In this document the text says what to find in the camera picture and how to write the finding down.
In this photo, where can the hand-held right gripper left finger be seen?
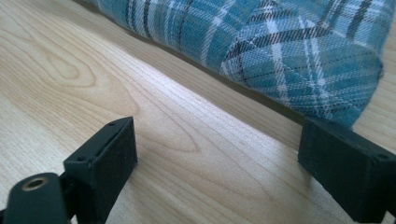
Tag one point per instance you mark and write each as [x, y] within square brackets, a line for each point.
[106, 168]

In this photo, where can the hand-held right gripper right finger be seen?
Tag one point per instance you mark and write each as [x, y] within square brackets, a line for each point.
[348, 168]

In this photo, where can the blue plaid cloth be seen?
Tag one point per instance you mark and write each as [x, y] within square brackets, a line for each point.
[267, 46]

